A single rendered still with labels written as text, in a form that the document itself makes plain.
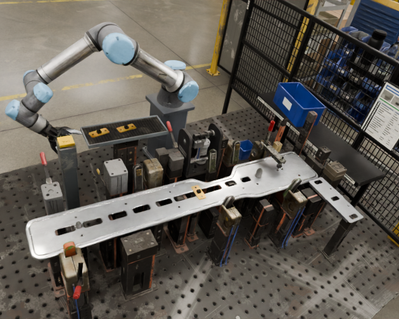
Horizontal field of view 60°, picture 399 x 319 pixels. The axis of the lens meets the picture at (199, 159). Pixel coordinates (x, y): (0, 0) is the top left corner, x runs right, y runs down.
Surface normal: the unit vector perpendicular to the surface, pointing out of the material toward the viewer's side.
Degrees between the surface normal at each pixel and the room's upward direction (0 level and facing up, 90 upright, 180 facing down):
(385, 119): 90
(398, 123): 90
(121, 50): 85
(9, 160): 0
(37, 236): 0
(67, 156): 90
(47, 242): 0
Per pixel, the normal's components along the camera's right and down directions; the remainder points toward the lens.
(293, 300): 0.15, -0.76
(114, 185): 0.47, 0.62
